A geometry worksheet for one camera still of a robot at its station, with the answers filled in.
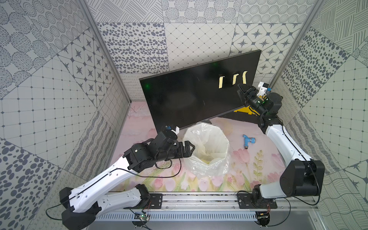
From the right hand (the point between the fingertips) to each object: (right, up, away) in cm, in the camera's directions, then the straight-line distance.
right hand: (236, 88), depth 74 cm
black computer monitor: (-31, -4, +17) cm, 36 cm away
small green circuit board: (-48, -65, -4) cm, 81 cm away
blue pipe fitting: (+15, -32, +23) cm, 42 cm away
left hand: (-26, -28, -9) cm, 39 cm away
